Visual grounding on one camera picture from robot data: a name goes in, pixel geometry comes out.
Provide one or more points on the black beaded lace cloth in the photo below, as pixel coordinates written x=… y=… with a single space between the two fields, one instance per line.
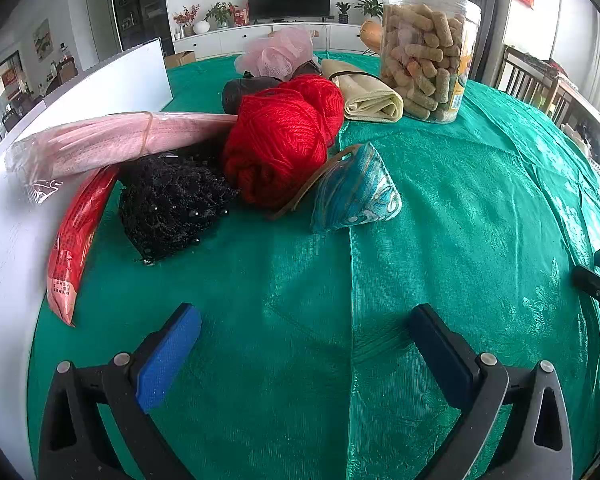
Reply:
x=170 y=205

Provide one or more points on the round white vase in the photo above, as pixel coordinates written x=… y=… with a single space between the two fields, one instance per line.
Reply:
x=201 y=27

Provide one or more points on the dark brown cloth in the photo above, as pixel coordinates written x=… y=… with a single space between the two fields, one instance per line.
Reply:
x=307 y=68

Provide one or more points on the wall painting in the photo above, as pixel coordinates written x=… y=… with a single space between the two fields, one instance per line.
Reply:
x=43 y=40

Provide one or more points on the clear plastic snack jar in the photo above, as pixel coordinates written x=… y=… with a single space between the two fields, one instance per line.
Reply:
x=420 y=60

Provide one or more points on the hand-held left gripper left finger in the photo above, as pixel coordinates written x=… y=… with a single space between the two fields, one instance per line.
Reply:
x=167 y=355

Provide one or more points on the large leafy potted plant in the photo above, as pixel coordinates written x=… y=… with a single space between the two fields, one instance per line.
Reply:
x=370 y=7

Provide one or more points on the wooden chair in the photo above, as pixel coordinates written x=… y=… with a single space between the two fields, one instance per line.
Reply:
x=522 y=77

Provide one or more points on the teal embroidered pouch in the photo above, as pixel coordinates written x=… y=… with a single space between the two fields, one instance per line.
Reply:
x=355 y=190

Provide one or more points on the small potted plant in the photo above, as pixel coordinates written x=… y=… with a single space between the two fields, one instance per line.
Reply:
x=343 y=10

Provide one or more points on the orange chair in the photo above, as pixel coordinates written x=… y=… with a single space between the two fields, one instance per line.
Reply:
x=371 y=35

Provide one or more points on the red plastic packet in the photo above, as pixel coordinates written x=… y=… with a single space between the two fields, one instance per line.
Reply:
x=72 y=240

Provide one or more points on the red yarn ball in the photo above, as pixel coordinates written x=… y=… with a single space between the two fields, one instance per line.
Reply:
x=275 y=145

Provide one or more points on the pink mesh bath sponge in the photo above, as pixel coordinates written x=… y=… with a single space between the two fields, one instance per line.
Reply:
x=275 y=55

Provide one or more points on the cream rolled cloth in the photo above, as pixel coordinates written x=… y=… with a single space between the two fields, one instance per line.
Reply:
x=370 y=100

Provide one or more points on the white television cabinet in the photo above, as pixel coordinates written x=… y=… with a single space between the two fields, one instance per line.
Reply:
x=220 y=40

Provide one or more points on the white board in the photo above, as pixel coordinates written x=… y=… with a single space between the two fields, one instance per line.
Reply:
x=10 y=260

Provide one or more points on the red flowers in vase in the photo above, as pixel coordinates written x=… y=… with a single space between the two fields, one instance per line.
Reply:
x=185 y=19

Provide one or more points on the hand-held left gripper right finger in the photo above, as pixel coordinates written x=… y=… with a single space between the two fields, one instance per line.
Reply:
x=442 y=355

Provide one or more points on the pink floral cloth packet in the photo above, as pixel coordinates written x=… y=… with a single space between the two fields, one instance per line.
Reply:
x=105 y=142

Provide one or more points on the green potted plant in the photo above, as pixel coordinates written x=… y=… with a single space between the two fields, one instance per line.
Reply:
x=220 y=14

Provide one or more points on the green tablecloth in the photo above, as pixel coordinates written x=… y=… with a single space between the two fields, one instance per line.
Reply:
x=280 y=285

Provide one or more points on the wooden side table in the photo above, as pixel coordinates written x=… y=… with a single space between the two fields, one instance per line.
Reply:
x=580 y=110

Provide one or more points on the black display cabinet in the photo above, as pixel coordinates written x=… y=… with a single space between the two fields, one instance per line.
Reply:
x=140 y=5

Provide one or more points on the cardboard box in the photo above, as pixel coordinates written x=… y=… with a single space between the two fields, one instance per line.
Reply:
x=180 y=59

